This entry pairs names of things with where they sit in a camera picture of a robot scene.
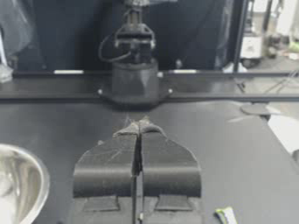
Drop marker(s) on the green white candy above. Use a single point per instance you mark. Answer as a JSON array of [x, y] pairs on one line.
[[226, 217]]

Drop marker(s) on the steel bowl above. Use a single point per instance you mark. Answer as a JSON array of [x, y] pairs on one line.
[[19, 186]]

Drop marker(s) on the white tape strip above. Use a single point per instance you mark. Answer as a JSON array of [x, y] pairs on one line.
[[185, 71], [68, 72]]

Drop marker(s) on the white box unit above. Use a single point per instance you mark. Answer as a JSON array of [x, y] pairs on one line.
[[251, 48]]

